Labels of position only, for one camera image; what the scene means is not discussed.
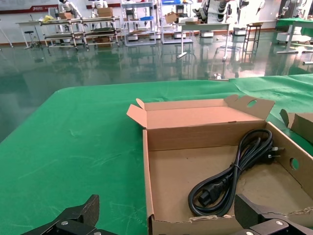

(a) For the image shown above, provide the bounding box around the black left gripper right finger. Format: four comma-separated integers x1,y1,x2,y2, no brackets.
234,193,313,235

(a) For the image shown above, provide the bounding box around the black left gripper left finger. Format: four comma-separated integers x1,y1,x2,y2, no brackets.
21,194,110,235

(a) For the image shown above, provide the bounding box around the black power cable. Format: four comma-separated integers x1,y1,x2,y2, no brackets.
187,129,286,218

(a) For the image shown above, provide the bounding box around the open brown cardboard box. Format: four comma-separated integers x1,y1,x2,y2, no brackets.
279,109,313,157
126,94,313,235

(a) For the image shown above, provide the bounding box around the closed cardboard box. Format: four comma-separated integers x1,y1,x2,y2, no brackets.
97,7,114,18

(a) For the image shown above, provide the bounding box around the open cardboard box on shelf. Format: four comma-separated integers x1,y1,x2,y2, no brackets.
164,11,182,24

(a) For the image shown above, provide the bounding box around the green table cloth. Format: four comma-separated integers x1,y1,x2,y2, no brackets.
0,79,247,235
229,73,313,157

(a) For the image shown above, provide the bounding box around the black round stool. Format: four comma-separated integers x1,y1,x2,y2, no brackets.
23,30,43,50

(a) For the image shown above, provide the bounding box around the table with green cover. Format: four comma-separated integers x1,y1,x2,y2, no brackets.
275,16,313,55

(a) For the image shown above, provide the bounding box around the white shelf rack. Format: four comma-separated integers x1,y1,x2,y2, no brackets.
159,0,194,45
121,0,157,46

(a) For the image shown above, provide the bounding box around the white desk with legs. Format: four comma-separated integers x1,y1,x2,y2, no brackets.
176,21,232,61

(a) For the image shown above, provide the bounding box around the white background table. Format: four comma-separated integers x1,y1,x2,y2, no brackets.
15,20,44,50

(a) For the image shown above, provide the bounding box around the white robot on base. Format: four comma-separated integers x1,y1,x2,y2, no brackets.
193,0,240,38

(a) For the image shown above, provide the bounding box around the white humanoid robot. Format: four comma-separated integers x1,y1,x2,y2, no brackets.
57,0,83,20
89,0,109,18

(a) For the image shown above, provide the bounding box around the black frame stand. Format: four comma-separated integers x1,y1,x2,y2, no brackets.
244,23,264,54

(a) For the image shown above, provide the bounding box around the pipe frame rack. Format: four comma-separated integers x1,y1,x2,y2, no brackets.
39,16,122,51

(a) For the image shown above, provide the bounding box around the red wall banner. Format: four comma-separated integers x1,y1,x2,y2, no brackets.
0,3,60,15

